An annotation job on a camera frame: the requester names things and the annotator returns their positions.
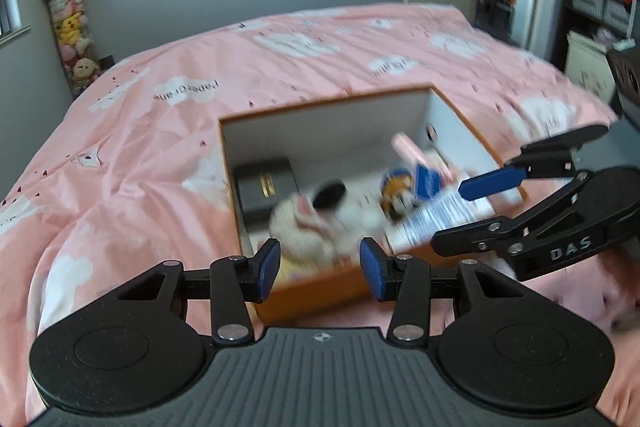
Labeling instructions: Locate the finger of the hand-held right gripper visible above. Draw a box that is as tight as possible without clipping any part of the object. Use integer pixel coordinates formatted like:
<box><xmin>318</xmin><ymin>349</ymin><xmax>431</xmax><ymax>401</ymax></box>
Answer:
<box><xmin>459</xmin><ymin>125</ymin><xmax>611</xmax><ymax>202</ymax></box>
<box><xmin>431</xmin><ymin>172</ymin><xmax>593</xmax><ymax>258</ymax></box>

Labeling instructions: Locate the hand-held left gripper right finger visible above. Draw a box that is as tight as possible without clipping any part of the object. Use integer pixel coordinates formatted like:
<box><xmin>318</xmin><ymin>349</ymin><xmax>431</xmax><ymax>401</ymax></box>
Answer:
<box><xmin>359</xmin><ymin>238</ymin><xmax>538</xmax><ymax>344</ymax></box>

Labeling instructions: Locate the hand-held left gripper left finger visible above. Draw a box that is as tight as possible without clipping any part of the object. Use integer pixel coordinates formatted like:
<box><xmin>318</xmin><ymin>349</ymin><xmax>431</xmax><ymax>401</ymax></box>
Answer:
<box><xmin>100</xmin><ymin>238</ymin><xmax>282</xmax><ymax>346</ymax></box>

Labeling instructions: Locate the white and blue carton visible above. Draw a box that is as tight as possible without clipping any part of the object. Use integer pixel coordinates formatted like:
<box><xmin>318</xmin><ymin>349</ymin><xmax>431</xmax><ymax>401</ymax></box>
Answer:
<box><xmin>387</xmin><ymin>189</ymin><xmax>501</xmax><ymax>255</ymax></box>

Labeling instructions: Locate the white black-eared dog plush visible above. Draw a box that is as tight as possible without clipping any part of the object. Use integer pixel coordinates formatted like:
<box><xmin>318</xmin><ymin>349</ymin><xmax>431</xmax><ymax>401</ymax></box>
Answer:
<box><xmin>310</xmin><ymin>177</ymin><xmax>388</xmax><ymax>258</ymax></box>

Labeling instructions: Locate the small blue box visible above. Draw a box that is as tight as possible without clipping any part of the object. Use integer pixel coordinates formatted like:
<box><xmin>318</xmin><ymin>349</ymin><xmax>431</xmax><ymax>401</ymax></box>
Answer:
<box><xmin>412</xmin><ymin>164</ymin><xmax>441</xmax><ymax>200</ymax></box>

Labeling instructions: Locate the brown bear plush blue hat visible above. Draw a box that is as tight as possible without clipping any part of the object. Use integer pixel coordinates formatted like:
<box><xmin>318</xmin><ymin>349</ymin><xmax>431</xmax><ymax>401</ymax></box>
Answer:
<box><xmin>379</xmin><ymin>167</ymin><xmax>418</xmax><ymax>223</ymax></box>

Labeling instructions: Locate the black box with gold print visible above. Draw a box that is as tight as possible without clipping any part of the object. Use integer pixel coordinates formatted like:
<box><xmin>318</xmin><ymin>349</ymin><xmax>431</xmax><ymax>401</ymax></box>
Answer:
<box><xmin>232</xmin><ymin>157</ymin><xmax>301</xmax><ymax>228</ymax></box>

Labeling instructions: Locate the pink bottle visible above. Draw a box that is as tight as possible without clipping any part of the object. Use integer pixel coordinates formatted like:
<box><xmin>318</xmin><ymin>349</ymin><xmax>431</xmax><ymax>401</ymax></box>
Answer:
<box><xmin>391</xmin><ymin>133</ymin><xmax>458</xmax><ymax>188</ymax></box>

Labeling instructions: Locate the orange cardboard box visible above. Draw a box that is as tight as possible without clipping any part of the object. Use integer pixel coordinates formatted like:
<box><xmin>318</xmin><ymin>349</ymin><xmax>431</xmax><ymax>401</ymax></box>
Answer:
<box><xmin>218</xmin><ymin>83</ymin><xmax>531</xmax><ymax>325</ymax></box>

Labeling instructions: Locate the cream crocheted bunny plush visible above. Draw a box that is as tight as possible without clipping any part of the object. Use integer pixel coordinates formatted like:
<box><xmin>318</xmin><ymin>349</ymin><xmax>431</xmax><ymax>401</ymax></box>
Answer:
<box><xmin>269</xmin><ymin>196</ymin><xmax>341</xmax><ymax>268</ymax></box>

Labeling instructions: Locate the dark brown cabinet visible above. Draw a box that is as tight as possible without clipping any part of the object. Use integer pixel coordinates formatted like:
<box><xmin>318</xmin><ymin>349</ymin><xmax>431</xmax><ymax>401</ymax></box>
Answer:
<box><xmin>605</xmin><ymin>49</ymin><xmax>640</xmax><ymax>118</ymax></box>

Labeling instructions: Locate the white storage box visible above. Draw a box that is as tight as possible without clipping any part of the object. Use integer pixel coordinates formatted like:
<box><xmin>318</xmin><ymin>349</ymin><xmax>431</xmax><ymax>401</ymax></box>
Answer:
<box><xmin>565</xmin><ymin>32</ymin><xmax>617</xmax><ymax>102</ymax></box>

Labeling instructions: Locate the pink printed bedspread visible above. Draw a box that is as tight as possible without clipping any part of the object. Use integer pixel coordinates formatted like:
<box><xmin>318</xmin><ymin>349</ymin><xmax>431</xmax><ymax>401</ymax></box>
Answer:
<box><xmin>0</xmin><ymin>2</ymin><xmax>640</xmax><ymax>427</ymax></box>

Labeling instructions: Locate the hanging column of plush toys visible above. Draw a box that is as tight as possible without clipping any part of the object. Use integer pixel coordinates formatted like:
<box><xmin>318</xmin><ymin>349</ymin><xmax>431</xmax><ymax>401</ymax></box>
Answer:
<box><xmin>36</xmin><ymin>0</ymin><xmax>101</xmax><ymax>98</ymax></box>

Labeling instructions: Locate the window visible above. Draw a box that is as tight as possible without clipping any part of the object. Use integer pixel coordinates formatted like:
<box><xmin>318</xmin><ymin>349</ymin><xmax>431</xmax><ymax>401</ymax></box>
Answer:
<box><xmin>0</xmin><ymin>0</ymin><xmax>32</xmax><ymax>48</ymax></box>

